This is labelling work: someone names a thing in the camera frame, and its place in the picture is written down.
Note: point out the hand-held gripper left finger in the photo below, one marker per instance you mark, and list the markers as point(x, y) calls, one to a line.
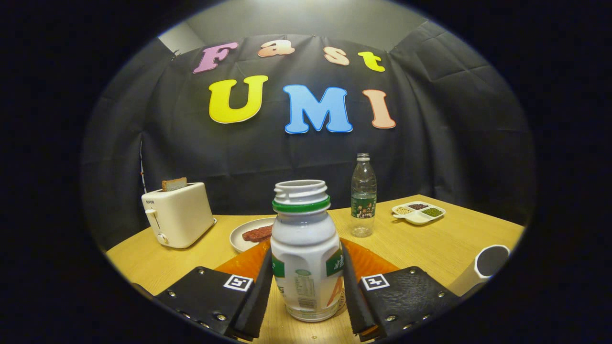
point(256, 301)

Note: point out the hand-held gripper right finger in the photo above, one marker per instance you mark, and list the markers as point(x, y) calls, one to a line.
point(356, 301)

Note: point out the clear plastic water bottle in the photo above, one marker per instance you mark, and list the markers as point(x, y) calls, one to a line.
point(363, 210)

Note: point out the round grey plate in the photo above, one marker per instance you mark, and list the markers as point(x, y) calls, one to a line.
point(237, 236)

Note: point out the red sausage slices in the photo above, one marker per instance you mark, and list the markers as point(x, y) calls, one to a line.
point(258, 233)

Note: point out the wooden table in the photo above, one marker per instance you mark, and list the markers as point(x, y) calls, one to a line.
point(430, 248)

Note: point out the white divided bean dish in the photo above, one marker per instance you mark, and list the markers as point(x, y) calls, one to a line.
point(418, 219)

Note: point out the cream toaster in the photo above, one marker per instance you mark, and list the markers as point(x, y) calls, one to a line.
point(184, 215)

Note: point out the toast slice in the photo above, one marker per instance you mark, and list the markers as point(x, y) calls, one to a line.
point(173, 184)

